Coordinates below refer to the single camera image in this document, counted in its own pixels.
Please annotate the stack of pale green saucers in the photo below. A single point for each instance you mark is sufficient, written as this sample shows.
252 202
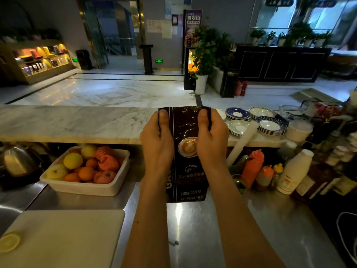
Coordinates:
238 127

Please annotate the large white plastic bottle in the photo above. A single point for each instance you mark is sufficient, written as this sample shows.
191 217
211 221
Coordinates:
295 171

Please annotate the stack of blue striped saucers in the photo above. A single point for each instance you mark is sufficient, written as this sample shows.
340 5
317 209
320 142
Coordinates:
271 126

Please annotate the black square bin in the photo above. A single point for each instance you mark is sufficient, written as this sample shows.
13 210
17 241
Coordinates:
229 84

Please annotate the person's right forearm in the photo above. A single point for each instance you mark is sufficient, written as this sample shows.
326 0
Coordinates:
237 226

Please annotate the yellow lemon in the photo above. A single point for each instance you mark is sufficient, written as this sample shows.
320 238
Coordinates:
73 161

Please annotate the white wrapped tube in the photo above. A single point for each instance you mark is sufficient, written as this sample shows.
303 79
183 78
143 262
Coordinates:
242 143

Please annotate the small clear glass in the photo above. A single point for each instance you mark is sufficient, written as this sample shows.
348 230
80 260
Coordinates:
239 183

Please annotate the pale yellow apple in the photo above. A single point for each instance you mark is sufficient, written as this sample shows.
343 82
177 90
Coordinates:
56 172

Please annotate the tall orange squeeze bottle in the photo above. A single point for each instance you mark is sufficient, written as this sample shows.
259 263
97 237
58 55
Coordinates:
252 168

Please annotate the pink wall notice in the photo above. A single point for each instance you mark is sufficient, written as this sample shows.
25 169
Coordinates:
154 26

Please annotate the white lidded tub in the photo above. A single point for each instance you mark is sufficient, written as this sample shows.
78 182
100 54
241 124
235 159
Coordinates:
298 131

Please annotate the steel kettle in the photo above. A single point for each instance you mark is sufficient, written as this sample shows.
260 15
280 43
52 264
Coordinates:
21 160

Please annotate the orange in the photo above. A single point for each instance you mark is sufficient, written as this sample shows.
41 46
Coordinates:
86 173
72 178
91 163

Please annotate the black trash bin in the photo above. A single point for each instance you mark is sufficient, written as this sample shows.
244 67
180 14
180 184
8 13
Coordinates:
83 59

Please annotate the stack of white patterned saucers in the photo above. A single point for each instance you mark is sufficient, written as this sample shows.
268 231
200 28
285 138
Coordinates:
261 112

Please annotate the black pedestal stand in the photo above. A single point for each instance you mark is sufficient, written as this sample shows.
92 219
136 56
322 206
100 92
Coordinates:
147 59

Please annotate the row of small potted plants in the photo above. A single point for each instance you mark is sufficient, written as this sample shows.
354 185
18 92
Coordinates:
290 36

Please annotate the long black cabinet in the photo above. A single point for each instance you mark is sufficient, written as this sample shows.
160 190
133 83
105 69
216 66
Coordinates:
281 64

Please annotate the stack of dark blue saucers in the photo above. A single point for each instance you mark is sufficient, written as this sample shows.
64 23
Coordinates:
238 113

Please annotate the yellow wall notice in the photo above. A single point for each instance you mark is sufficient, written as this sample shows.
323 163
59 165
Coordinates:
166 29

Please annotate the lemon slice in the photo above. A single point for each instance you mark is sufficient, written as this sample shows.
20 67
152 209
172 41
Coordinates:
9 242

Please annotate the person's right hand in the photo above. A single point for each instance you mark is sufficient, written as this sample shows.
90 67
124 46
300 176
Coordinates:
213 145

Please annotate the fruit in orange foam net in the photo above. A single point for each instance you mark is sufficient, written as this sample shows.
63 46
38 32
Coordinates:
103 152
109 163

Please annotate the small white-capped bottle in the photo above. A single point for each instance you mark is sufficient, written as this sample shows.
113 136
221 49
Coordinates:
287 150

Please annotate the yellow-capped squeeze bottle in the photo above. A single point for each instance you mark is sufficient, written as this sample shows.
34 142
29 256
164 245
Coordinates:
276 175

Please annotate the person's left thumb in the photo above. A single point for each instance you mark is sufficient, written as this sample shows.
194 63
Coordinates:
164 122

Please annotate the person's left forearm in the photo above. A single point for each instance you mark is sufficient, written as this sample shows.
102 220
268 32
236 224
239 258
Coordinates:
147 226

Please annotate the red fire extinguisher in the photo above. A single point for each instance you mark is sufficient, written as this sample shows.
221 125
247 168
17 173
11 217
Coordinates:
244 88
238 88

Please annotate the purple advertising banner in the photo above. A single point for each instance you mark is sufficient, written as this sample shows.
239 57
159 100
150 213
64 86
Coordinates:
192 26

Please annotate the lit wooden display shelf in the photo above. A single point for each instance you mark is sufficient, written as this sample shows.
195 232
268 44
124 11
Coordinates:
36 61

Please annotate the red apple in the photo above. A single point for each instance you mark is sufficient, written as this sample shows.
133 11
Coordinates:
105 177

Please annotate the steel sink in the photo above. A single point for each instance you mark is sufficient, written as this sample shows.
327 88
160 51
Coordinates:
14 203

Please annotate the person's left hand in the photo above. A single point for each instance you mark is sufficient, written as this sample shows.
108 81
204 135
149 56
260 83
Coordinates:
156 147

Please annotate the large plant in white pot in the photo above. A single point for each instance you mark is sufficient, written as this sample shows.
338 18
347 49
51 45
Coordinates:
203 57

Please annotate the person's right thumb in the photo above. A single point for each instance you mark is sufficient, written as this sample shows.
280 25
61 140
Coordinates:
203 122

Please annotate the dark brown coffee bag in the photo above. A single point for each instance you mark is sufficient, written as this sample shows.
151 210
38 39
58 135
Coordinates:
185 170

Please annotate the dark syrup bottle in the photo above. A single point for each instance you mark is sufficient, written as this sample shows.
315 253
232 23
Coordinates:
313 181

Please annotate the small orange-capped squeeze bottle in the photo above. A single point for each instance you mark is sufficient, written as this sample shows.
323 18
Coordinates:
264 178

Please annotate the lit display box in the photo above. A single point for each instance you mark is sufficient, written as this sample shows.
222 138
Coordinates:
189 62

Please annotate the white cutting board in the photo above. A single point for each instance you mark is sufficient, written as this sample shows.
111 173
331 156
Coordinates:
67 240

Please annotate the white plastic fruit tray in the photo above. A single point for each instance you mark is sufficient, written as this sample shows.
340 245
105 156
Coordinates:
83 188

